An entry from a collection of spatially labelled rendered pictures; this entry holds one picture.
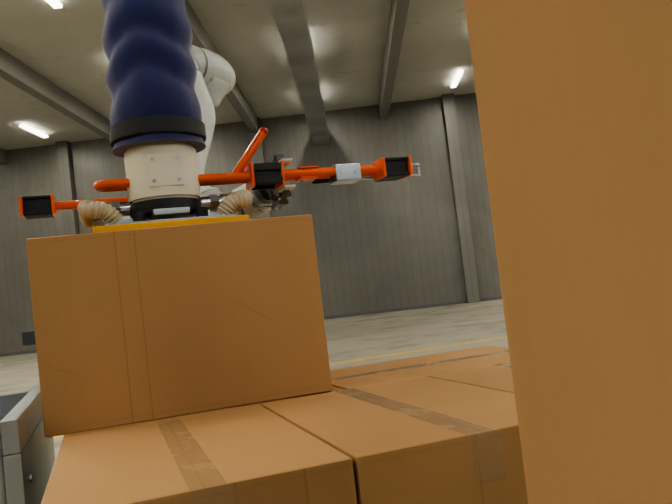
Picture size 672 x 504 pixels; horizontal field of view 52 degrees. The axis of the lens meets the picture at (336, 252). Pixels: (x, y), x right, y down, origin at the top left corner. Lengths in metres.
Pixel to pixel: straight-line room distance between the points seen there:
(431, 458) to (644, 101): 0.79
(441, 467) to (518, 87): 0.78
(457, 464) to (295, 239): 0.71
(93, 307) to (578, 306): 1.29
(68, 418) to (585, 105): 1.35
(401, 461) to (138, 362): 0.70
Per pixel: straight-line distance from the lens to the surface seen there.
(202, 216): 1.60
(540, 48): 0.31
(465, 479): 1.05
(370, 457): 0.98
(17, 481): 1.39
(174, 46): 1.73
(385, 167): 1.84
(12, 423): 1.37
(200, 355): 1.52
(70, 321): 1.52
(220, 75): 2.44
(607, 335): 0.30
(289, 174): 1.76
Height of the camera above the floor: 0.77
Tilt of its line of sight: 3 degrees up
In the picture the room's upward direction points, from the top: 7 degrees counter-clockwise
